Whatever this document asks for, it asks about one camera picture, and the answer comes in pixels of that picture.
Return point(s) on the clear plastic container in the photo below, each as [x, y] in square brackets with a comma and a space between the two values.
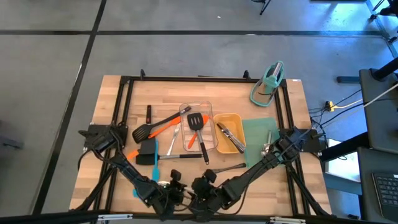
[209, 141]

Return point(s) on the silver metal scoop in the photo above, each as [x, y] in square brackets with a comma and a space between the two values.
[266, 149]

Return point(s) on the yellow power plug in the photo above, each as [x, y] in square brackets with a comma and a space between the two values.
[330, 106]

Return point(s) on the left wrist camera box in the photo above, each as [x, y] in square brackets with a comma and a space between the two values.
[175, 175]

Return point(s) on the orange silicone spatula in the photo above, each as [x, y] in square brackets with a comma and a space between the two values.
[192, 141]
[164, 127]

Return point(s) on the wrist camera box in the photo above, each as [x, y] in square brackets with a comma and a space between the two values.
[175, 175]
[211, 175]

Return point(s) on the all-black slotted nylon spatula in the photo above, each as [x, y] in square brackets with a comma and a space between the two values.
[140, 133]

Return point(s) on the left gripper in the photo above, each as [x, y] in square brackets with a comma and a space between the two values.
[171, 196]

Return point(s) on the small black and red tool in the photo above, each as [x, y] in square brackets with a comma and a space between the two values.
[149, 112]

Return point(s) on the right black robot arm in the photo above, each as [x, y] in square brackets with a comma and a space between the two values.
[258, 165]

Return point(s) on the metal fork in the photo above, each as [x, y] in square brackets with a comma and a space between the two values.
[173, 141]

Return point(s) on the steel-shafted black slotted turner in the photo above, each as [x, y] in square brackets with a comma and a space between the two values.
[196, 121]

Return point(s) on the black aluminium table frame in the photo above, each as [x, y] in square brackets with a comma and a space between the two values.
[186, 79]

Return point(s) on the teal translucent tray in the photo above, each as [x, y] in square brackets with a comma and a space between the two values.
[255, 137]

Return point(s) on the dark flat steel utensil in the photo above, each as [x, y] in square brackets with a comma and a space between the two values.
[233, 168]

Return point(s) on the dark flat bar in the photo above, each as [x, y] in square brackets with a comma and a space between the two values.
[348, 79]

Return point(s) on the yellow plastic bin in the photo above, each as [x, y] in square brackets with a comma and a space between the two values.
[231, 119]

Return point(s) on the steel-shafted black solid spatula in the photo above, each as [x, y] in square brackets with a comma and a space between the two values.
[180, 156]

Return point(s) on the teal-capped steel bottle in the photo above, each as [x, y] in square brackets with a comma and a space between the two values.
[270, 83]

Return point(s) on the teal-rimmed clear container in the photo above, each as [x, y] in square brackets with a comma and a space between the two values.
[259, 96]

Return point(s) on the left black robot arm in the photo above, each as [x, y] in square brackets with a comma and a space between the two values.
[133, 177]

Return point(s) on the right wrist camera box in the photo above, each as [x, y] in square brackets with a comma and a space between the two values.
[211, 175]

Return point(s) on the black chair base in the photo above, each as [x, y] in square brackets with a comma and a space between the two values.
[390, 11]

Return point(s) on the black tripod leg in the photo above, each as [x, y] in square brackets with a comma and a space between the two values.
[265, 7]

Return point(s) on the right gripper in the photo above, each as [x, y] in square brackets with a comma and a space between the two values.
[205, 193]

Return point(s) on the black slanted pole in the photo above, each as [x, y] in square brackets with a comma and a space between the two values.
[385, 70]

